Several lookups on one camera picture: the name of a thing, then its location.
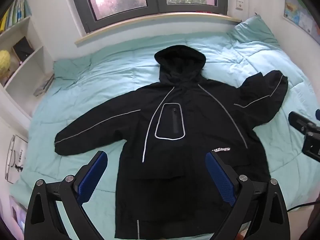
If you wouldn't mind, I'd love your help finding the mint green pillow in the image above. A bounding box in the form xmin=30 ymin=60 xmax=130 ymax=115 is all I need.
xmin=226 ymin=14 xmax=280 ymax=48

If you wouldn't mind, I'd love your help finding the black hooded jacket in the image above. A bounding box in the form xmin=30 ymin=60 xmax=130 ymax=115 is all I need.
xmin=54 ymin=44 xmax=288 ymax=239

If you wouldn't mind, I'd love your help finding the white bookshelf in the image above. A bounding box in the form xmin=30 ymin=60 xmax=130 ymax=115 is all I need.
xmin=0 ymin=0 xmax=54 ymax=120

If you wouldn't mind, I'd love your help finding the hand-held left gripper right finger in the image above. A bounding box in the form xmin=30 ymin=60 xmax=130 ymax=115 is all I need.
xmin=204 ymin=151 xmax=292 ymax=240

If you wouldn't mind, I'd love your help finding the colourful wall map poster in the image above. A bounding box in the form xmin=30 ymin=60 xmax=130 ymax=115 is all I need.
xmin=284 ymin=0 xmax=318 ymax=34

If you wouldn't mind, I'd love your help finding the black box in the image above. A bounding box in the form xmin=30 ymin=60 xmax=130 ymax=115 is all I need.
xmin=12 ymin=37 xmax=34 ymax=62

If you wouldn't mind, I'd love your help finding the row of books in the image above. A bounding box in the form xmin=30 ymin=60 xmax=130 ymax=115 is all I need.
xmin=0 ymin=0 xmax=33 ymax=32

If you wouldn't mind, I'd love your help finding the yellow plush toy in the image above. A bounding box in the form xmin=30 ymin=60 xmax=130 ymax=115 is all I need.
xmin=0 ymin=50 xmax=12 ymax=78

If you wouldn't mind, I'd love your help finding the wooden windowsill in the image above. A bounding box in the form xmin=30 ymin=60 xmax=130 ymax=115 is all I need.
xmin=75 ymin=14 xmax=242 ymax=47

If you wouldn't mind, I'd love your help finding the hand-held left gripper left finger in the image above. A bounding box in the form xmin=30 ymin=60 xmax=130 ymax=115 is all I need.
xmin=24 ymin=150 xmax=118 ymax=240

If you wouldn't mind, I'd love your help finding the mint green duvet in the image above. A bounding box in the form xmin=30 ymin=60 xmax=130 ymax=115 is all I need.
xmin=10 ymin=34 xmax=320 ymax=240

